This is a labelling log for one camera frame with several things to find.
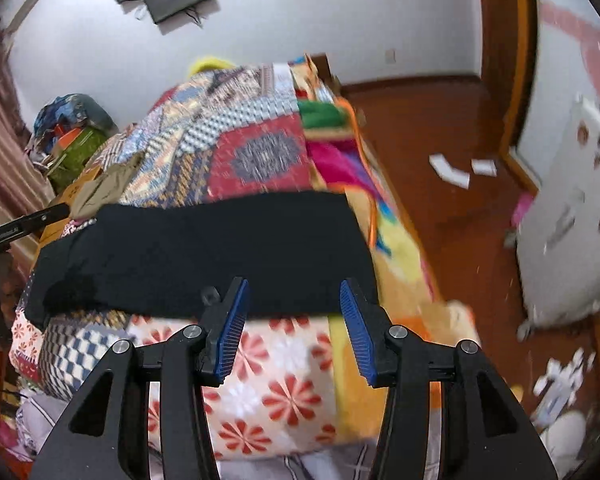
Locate green storage box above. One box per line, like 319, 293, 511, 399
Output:
47, 127, 111, 191

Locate white floor clutter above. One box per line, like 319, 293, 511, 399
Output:
530, 347, 600, 461

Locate yellow wooden folding table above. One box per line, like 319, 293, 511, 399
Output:
40, 165, 103, 241

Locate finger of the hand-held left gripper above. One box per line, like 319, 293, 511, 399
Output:
17, 203, 71, 239

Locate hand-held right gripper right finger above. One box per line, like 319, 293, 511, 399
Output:
340, 280, 556, 480

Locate pink object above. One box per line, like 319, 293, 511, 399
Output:
511, 194, 535, 227

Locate pile of clothes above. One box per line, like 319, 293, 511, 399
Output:
30, 92, 116, 156

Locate striped curtain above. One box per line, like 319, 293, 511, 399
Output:
0, 20, 56, 221

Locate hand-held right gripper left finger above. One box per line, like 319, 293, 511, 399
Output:
30, 277, 251, 480

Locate wooden bed frame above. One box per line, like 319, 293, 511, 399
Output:
307, 52, 343, 92

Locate wooden door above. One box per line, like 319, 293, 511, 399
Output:
475, 0, 541, 196

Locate white wheeled cabinet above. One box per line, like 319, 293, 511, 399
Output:
515, 95, 600, 341

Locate colourful fleece blanket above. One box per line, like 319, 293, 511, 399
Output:
300, 55, 481, 356

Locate black pants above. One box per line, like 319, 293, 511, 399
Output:
27, 191, 381, 331

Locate yellow foam tube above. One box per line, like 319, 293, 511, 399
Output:
187, 55, 236, 78

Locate patchwork bedspread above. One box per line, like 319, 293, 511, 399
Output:
10, 62, 341, 461

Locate khaki pants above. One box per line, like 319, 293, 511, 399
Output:
70, 152, 143, 221

